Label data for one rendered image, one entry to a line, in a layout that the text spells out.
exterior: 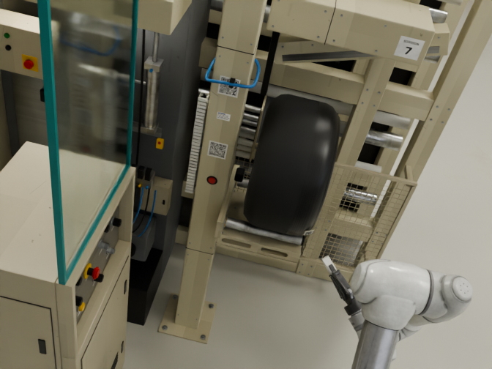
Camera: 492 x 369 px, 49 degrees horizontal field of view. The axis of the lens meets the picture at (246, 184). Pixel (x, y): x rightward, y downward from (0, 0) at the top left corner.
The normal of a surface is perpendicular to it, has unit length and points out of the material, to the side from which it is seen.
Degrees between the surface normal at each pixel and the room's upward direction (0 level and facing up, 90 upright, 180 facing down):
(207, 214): 90
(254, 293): 0
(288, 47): 90
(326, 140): 31
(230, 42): 90
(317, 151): 38
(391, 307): 59
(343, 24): 90
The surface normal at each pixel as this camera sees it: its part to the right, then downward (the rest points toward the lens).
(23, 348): -0.16, 0.62
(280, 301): 0.18, -0.75
